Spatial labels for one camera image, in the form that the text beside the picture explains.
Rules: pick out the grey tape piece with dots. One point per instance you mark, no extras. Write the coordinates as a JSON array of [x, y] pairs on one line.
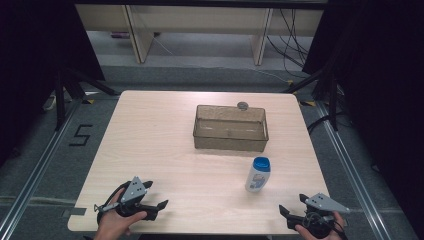
[[74, 212]]

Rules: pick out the small round grey disc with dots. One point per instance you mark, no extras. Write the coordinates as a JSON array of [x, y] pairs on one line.
[[242, 106]]

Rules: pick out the yellow and black tape piece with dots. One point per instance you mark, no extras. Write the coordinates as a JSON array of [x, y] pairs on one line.
[[308, 103], [88, 101]]

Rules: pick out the white bottle with blue cap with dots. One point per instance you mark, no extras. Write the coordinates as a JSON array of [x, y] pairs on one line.
[[257, 176]]

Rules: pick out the light wooden desk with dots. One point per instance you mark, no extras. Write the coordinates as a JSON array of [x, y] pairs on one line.
[[200, 20]]

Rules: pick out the person's left hand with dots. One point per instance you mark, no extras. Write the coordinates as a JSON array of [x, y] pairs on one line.
[[113, 223]]

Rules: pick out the black metal stand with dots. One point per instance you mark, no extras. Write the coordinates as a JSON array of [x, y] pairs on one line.
[[60, 100], [332, 100]]

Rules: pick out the clear plastic storage box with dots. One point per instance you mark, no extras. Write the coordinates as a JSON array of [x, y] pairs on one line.
[[230, 133]]

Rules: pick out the person's right hand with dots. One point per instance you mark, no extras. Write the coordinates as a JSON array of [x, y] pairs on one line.
[[337, 230]]

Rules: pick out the black curtain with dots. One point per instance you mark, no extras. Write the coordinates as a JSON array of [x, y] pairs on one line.
[[383, 83], [30, 66]]

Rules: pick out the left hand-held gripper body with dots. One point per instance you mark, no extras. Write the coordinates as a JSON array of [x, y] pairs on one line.
[[134, 191]]

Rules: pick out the metal floor rail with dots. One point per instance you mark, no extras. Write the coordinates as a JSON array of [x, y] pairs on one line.
[[36, 173], [353, 173]]

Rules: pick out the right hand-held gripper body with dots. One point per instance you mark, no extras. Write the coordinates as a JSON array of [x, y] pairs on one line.
[[325, 202]]

